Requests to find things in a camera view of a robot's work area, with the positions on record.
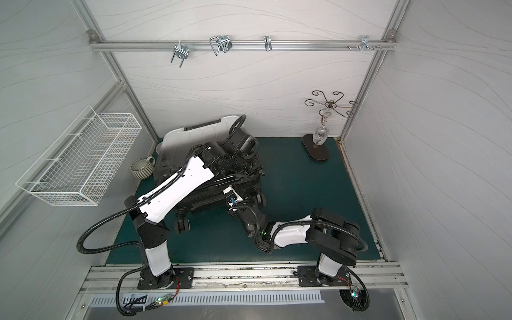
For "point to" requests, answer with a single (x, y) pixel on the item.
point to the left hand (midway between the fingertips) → (264, 168)
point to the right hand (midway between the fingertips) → (234, 187)
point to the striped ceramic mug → (142, 168)
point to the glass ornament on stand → (321, 132)
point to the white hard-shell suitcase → (173, 147)
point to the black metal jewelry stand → (321, 152)
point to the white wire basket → (81, 167)
